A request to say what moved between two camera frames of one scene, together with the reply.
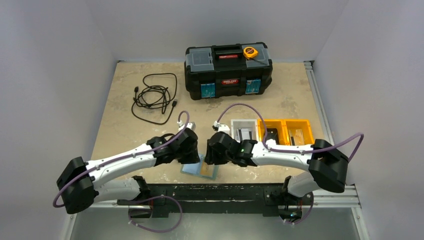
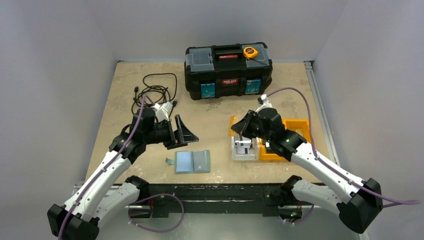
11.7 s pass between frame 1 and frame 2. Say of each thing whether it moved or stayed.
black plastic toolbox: stayed
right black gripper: moved
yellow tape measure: stayed
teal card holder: moved
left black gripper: moved
